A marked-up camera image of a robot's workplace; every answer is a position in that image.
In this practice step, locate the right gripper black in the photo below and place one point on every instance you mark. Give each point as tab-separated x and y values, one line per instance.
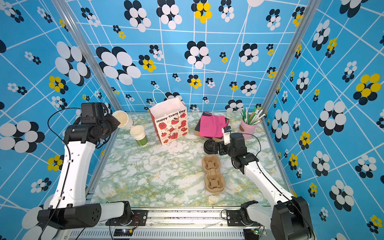
221	144

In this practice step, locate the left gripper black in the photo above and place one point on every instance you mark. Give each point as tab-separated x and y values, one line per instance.
115	123

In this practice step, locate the black coffee cup lid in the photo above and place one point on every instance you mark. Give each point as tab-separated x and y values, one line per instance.
209	147

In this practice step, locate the red white gift bag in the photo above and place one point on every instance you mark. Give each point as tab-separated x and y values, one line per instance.
170	119

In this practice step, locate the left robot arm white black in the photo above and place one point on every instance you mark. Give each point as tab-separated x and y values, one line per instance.
68	208

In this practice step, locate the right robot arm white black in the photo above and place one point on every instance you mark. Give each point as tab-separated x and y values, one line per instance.
289	217

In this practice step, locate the pink napkin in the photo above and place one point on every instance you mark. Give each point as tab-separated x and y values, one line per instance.
211	126

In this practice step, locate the green white paper cup stack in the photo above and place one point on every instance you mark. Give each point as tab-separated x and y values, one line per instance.
139	135

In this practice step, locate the pink straw holder cup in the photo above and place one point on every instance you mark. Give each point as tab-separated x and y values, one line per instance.
247	130

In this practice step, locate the brown cardboard cup carrier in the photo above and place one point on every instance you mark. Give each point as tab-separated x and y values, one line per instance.
214	180

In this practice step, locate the white green straws bundle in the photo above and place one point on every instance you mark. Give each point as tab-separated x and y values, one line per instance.
252	117

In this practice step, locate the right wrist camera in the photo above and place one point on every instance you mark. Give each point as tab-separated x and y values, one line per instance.
226	134

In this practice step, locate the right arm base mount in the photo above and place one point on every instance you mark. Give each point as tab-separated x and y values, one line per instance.
237	218

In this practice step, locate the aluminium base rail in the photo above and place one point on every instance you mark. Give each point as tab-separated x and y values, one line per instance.
205	223

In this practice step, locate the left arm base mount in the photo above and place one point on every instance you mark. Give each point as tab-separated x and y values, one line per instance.
137	218

